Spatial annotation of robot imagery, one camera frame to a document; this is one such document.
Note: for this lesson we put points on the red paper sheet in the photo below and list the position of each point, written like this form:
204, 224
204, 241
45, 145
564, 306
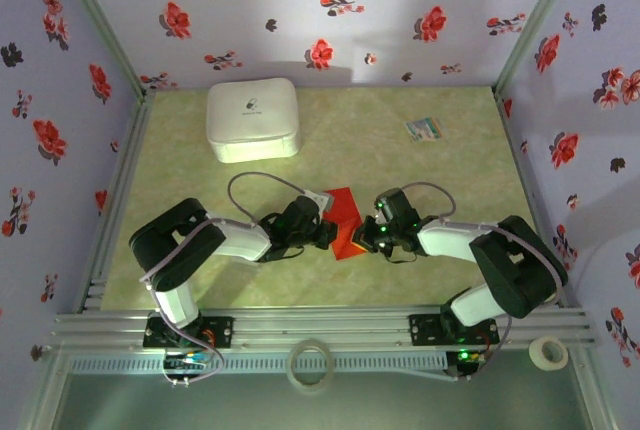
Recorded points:
346, 210

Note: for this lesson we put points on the aluminium frame leg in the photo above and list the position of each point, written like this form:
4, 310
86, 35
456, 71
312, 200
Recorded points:
45, 390
595, 395

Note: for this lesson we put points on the aluminium corner post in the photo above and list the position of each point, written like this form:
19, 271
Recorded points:
535, 25
100, 25

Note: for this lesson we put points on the aluminium side rail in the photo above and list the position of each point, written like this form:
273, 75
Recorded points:
529, 190
119, 190

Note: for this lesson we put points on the long aluminium mounting rail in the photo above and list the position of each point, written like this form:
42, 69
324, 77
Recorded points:
320, 322

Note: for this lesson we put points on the white tape roll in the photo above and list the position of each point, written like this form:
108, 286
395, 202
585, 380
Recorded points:
537, 357

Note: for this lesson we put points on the small teal orange packet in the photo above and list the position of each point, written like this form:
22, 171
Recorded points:
424, 130

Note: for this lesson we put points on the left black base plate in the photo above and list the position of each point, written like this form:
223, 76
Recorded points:
220, 330

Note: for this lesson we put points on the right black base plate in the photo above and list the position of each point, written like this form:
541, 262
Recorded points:
425, 330

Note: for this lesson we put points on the white zip case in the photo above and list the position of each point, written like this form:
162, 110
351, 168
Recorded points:
252, 115

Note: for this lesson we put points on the small circuit board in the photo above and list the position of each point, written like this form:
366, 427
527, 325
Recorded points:
467, 357
185, 362

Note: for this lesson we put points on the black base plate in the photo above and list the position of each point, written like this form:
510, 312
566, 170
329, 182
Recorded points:
425, 330
220, 330

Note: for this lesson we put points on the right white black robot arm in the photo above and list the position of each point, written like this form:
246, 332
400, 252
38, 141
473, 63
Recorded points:
450, 237

